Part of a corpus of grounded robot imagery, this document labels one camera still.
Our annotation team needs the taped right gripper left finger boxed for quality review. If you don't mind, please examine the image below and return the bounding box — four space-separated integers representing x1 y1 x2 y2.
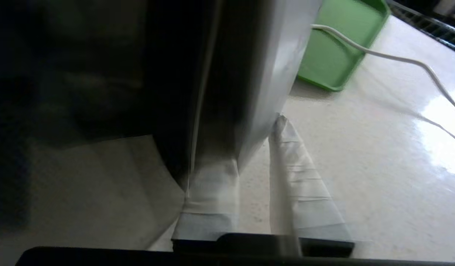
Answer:
171 158 240 243

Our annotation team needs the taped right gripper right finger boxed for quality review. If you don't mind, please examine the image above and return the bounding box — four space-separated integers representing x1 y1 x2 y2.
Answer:
268 115 356 258

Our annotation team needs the black glass microwave door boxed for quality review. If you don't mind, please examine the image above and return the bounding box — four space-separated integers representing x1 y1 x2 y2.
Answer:
0 0 324 196

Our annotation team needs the green plastic tray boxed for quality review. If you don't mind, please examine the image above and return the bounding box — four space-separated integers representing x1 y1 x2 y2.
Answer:
297 0 392 92

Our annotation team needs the white cable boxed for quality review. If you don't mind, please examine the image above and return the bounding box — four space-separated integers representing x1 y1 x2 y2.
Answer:
311 24 455 119

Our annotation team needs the black wire rack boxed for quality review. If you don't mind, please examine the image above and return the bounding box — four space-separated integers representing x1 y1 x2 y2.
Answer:
386 0 455 56

